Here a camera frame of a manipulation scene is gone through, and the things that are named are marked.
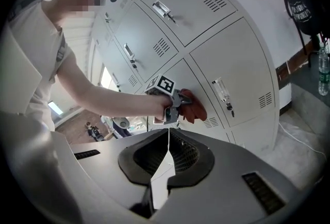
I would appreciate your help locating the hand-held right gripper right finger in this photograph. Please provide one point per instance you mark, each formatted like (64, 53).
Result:
(227, 166)

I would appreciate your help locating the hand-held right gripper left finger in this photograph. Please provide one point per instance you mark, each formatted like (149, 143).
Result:
(103, 166)

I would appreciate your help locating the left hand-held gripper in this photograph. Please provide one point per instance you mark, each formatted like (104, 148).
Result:
(165, 85)

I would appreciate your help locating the red-brown cleaning cloth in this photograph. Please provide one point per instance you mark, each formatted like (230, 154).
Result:
(196, 110)

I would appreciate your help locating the grey metal locker cabinet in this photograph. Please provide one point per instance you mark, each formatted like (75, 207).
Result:
(227, 45)

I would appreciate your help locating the person's left forearm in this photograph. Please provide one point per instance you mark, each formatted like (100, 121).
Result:
(129, 100)

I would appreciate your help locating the person's left hand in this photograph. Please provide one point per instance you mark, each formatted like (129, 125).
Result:
(159, 115)

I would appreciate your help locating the white round device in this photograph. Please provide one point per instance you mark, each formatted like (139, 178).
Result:
(121, 122)

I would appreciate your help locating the black metal chair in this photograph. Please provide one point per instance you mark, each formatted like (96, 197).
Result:
(303, 42)

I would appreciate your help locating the clear plastic water bottle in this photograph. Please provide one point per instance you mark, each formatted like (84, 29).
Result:
(323, 70)

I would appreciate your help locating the person's head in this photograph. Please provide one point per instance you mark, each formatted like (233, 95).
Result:
(77, 6)

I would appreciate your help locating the person's white shirt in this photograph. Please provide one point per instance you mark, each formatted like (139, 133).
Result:
(43, 37)

